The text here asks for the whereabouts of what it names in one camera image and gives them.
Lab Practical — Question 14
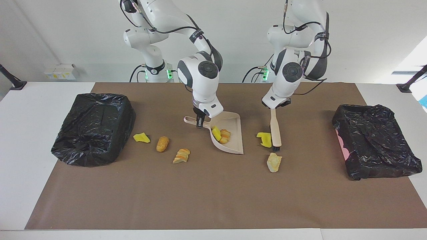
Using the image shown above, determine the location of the beige plastic dustpan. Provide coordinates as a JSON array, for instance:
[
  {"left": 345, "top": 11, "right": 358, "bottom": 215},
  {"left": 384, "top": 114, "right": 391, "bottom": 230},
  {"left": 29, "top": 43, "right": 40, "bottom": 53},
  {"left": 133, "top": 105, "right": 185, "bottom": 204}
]
[{"left": 184, "top": 112, "right": 244, "bottom": 155}]

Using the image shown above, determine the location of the notched yellow sponge piece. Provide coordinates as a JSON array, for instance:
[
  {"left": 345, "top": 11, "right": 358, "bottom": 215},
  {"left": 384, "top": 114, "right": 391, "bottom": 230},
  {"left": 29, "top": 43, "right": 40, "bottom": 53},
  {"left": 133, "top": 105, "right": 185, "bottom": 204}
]
[{"left": 257, "top": 132, "right": 272, "bottom": 148}]

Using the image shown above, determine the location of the brown toy croquette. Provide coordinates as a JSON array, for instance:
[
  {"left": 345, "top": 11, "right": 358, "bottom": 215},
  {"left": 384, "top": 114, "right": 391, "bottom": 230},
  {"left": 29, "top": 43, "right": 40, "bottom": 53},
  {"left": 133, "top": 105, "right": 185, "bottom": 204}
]
[{"left": 156, "top": 136, "right": 170, "bottom": 153}]

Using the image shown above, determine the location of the black bag lined pink bin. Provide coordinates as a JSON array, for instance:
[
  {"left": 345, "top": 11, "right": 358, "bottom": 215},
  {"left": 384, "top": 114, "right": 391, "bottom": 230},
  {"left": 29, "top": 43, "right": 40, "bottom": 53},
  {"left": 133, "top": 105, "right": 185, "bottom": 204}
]
[{"left": 332, "top": 104, "right": 423, "bottom": 181}]

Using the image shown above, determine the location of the brown table mat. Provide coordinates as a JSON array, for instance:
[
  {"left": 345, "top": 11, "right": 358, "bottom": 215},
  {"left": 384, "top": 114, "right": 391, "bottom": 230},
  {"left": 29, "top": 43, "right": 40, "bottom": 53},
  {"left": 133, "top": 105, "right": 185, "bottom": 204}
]
[{"left": 24, "top": 82, "right": 427, "bottom": 230}]

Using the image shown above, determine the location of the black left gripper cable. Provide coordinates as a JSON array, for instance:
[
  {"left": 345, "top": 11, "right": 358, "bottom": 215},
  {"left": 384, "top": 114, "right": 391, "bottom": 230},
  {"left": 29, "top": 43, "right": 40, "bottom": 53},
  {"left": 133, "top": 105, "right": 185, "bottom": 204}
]
[{"left": 283, "top": 0, "right": 332, "bottom": 96}]

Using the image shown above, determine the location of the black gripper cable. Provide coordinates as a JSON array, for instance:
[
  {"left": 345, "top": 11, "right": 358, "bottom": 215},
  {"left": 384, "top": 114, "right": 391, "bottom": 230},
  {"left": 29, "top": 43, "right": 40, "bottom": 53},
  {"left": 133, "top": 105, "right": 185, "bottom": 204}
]
[
  {"left": 120, "top": 0, "right": 214, "bottom": 55},
  {"left": 283, "top": 0, "right": 332, "bottom": 96}
]

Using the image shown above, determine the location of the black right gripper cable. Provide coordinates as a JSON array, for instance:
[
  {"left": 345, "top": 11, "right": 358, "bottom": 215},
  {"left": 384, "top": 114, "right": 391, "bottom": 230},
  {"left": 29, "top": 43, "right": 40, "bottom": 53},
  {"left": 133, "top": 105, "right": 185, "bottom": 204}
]
[{"left": 120, "top": 0, "right": 214, "bottom": 55}]

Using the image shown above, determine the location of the black camera stand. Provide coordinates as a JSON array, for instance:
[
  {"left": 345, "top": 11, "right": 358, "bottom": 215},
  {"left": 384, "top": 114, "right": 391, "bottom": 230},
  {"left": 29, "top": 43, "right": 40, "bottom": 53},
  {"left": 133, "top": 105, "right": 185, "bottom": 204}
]
[
  {"left": 0, "top": 64, "right": 27, "bottom": 91},
  {"left": 396, "top": 65, "right": 427, "bottom": 93}
]

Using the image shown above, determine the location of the white wall socket box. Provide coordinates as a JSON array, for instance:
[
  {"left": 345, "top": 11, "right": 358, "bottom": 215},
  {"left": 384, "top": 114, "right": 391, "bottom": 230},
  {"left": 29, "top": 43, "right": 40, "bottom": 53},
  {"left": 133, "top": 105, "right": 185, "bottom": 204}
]
[{"left": 43, "top": 64, "right": 77, "bottom": 80}]

